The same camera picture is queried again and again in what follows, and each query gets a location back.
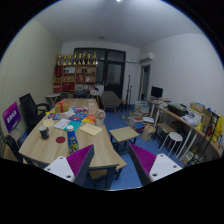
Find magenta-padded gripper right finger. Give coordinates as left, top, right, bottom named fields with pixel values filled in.
left=128, top=143, right=184, bottom=187

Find dark framed glass door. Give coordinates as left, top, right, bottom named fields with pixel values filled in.
left=73, top=47, right=127, bottom=100

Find pink flowers in white pot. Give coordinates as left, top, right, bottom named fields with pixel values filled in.
left=94, top=108, right=107, bottom=127

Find blue drink bottle white cap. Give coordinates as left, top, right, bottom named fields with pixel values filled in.
left=66, top=124, right=80, bottom=155

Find brown square stool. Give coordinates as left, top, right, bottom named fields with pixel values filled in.
left=155, top=122, right=173, bottom=144

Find purple sign board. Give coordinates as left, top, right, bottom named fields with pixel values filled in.
left=1, top=101, right=22, bottom=134

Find small wooden side table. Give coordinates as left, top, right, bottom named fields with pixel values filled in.
left=108, top=125, right=141, bottom=151

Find wooden shelf unit with trophies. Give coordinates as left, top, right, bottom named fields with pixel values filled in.
left=52, top=50, right=99, bottom=94

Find wooden chair dark frame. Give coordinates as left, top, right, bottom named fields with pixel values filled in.
left=87, top=151, right=128, bottom=191

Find pink package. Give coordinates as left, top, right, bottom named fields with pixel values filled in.
left=73, top=106, right=89, bottom=114

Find white round stool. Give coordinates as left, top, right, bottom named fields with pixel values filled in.
left=159, top=131, right=184, bottom=158

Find blue printed book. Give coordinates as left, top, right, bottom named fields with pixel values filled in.
left=68, top=112, right=88, bottom=122

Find black computer monitor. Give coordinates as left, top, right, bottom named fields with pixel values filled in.
left=150, top=85, right=164, bottom=100

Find yellow gift box red ribbon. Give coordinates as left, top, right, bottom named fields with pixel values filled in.
left=54, top=99, right=70, bottom=114

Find black tripod stand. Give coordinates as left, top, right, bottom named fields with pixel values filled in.
left=123, top=74, right=134, bottom=114

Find black mug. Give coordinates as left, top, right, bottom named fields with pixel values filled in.
left=38, top=125, right=50, bottom=140

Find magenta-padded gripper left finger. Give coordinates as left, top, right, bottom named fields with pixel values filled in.
left=43, top=143, right=96, bottom=187

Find teal book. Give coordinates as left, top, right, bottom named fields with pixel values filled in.
left=68, top=120, right=83, bottom=133

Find brown paper bag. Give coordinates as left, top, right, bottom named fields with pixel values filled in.
left=141, top=123, right=157, bottom=142

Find white air conditioner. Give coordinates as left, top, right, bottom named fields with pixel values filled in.
left=139, top=52, right=155, bottom=62

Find black office chair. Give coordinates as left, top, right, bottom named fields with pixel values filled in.
left=18, top=92, right=52, bottom=129

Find pile of books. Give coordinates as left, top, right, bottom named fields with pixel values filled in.
left=128, top=99, right=155, bottom=133

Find grey armchair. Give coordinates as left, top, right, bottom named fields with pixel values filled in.
left=100, top=90, right=123, bottom=113

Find orange book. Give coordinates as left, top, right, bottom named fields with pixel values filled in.
left=81, top=114, right=97, bottom=125

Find long cluttered wall desk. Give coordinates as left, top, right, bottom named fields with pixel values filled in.
left=146, top=98, right=224, bottom=161

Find small round white table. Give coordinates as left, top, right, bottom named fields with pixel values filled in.
left=45, top=92, right=62, bottom=108

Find tan upright cardboard box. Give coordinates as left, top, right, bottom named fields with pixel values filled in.
left=87, top=99, right=97, bottom=116

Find white booklet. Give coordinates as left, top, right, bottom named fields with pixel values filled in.
left=53, top=118, right=72, bottom=131

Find black slatted chair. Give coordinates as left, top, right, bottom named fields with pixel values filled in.
left=3, top=134, right=24, bottom=163

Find flat round red coaster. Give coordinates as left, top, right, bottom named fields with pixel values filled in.
left=55, top=135, right=67, bottom=144

